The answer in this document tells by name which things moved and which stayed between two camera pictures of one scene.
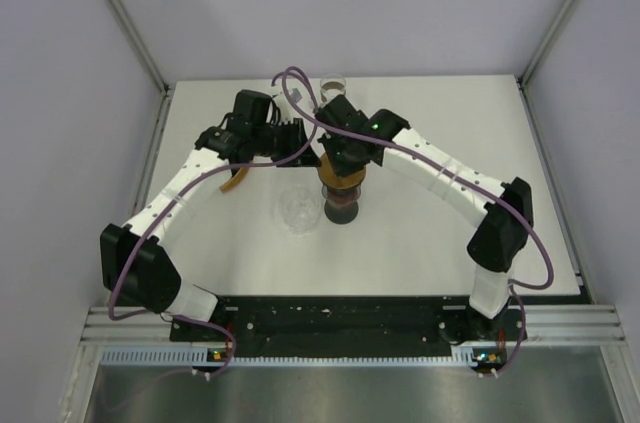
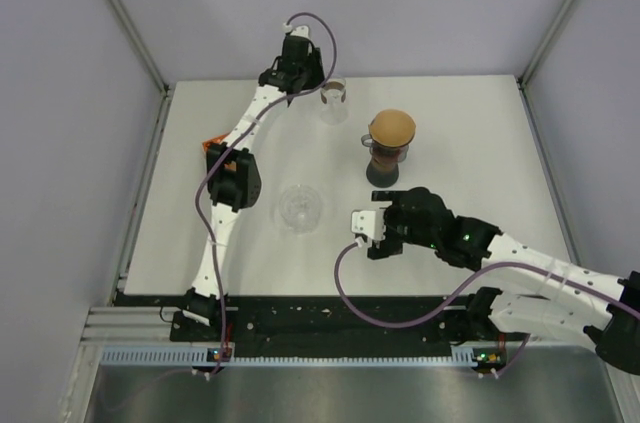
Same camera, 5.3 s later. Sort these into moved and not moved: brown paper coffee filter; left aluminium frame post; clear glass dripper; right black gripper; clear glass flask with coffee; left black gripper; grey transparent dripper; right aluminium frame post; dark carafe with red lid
Moved: grey transparent dripper; right black gripper; brown paper coffee filter; left black gripper; dark carafe with red lid
Not moved: left aluminium frame post; clear glass dripper; clear glass flask with coffee; right aluminium frame post
